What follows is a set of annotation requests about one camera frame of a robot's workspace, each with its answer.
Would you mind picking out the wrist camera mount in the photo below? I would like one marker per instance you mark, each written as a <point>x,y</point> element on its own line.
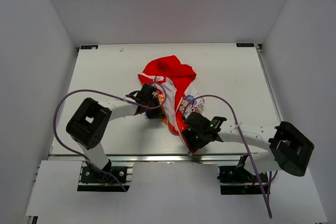
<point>216,122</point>
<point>135,96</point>

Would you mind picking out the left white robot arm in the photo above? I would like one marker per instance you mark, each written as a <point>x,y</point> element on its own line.
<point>88,124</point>

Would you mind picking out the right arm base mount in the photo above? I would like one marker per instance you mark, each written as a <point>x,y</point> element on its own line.
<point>235,180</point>

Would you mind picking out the right blue corner label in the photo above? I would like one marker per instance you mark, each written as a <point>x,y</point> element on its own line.
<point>244,44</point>

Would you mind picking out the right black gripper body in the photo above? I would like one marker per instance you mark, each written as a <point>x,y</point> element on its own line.
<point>197,138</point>

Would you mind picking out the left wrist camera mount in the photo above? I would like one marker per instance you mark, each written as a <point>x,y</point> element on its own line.
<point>135,96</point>

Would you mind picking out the left blue corner label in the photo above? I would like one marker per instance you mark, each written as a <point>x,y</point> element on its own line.
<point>89,47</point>

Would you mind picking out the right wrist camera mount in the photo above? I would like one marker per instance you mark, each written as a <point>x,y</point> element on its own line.
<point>216,122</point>

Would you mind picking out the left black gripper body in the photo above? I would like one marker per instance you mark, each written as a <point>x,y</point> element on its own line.
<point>152,113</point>

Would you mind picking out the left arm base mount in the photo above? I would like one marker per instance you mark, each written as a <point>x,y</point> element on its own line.
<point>91,180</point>

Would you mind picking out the colourful children's zip jacket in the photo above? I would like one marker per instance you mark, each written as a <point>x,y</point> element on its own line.
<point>176,92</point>

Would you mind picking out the blue corner label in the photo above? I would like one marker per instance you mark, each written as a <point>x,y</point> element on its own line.
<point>244,44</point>
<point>89,47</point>

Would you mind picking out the aluminium front rail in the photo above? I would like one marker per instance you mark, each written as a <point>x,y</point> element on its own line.
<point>174,158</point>

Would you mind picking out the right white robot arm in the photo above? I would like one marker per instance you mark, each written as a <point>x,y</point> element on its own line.
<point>284,147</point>

